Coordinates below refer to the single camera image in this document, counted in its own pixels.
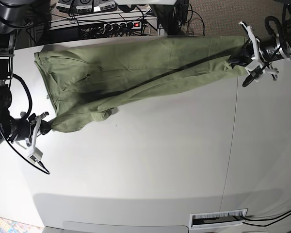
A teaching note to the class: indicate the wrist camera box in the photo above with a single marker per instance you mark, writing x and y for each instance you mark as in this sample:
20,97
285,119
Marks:
254,71
35,156

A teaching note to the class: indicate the white power strip red switch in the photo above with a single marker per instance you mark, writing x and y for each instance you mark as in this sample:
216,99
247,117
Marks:
130,26

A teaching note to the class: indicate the table cable grommet with brush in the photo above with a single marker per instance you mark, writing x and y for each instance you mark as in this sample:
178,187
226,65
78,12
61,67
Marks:
216,220

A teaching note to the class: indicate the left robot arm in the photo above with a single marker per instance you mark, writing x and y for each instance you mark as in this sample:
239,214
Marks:
286,23

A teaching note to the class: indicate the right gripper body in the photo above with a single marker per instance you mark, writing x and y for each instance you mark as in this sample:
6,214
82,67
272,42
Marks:
27,130

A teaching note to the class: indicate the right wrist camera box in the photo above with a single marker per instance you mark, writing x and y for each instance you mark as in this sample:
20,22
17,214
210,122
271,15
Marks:
35,156

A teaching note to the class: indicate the green T-shirt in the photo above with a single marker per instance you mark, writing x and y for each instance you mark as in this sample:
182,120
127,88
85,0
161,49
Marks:
84,84

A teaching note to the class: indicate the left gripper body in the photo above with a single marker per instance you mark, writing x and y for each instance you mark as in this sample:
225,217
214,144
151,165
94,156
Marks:
268,50

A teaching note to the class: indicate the white table leg post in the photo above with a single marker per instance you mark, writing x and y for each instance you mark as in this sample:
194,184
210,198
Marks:
160,28

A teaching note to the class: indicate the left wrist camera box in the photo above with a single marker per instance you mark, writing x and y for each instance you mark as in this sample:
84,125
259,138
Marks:
254,71

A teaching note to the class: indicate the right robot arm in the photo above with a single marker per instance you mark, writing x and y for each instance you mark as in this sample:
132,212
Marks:
12,20

